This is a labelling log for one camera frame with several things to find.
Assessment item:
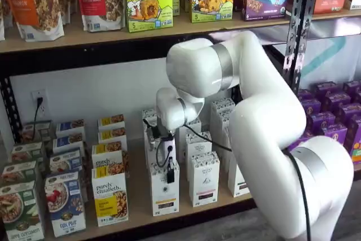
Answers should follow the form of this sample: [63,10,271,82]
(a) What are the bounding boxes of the black metal shelf rack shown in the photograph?
[293,0,314,97]
[0,0,312,241]

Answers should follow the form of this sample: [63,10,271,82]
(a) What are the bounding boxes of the green apple cinnamon cereal box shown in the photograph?
[11,141,47,165]
[0,180,46,241]
[1,161,40,187]
[21,120,55,144]

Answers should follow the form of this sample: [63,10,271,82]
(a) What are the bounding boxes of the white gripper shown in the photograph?
[162,135,178,185]

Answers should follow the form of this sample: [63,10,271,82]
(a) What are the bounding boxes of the white box dark strip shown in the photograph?
[216,109,235,129]
[227,150,252,198]
[210,98,236,117]
[221,124,234,154]

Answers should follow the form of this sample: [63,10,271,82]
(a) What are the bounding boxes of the white backdrop sheet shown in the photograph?
[262,16,361,91]

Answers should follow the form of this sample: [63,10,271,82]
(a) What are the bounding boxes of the purely elizabeth yellow box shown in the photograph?
[91,144,130,178]
[97,113,126,132]
[97,129,128,147]
[91,164,130,227]

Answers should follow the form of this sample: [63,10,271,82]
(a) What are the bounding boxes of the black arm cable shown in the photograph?
[142,118,312,241]

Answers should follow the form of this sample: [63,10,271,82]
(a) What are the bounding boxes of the white wall outlet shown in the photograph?
[30,90,49,118]

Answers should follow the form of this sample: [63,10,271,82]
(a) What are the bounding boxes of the granola bag red label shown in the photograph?
[73,0,126,33]

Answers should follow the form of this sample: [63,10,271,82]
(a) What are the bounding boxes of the black plug with cord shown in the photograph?
[33,97,43,140]

